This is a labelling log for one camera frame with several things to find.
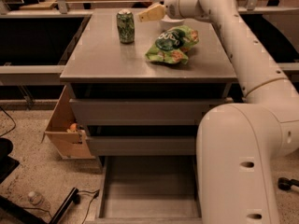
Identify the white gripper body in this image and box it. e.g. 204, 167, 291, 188
164, 0, 203, 20

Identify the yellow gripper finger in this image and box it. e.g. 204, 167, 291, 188
137, 4, 165, 22

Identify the green soda can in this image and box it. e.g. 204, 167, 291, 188
116, 9, 135, 44

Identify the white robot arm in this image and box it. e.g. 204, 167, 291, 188
138, 0, 299, 224

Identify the grey drawer cabinet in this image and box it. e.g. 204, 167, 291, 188
59, 7, 239, 173

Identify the grey top drawer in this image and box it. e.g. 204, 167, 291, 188
70, 99, 224, 126

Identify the grey drawer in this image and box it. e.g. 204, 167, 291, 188
70, 99, 224, 126
86, 156, 202, 224
86, 136, 195, 156

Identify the grey middle drawer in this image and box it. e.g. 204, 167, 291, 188
86, 136, 195, 156

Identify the grey bottom drawer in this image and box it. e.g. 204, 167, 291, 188
86, 156, 202, 224

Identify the white bowl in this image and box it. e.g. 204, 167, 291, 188
160, 18, 184, 31

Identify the green chip bag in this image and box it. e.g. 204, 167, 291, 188
145, 25, 199, 64

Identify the orange fruit in box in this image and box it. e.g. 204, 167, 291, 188
69, 123, 78, 132

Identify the cardboard box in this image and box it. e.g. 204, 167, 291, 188
45, 87, 93, 159

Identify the black caster wheel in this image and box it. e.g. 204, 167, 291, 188
278, 177, 299, 190

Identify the clear plastic bottle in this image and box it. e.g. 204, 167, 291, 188
28, 191, 50, 211

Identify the black stand leg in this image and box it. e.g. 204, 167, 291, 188
0, 188, 80, 224

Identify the black floor cable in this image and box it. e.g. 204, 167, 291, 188
78, 189, 101, 224

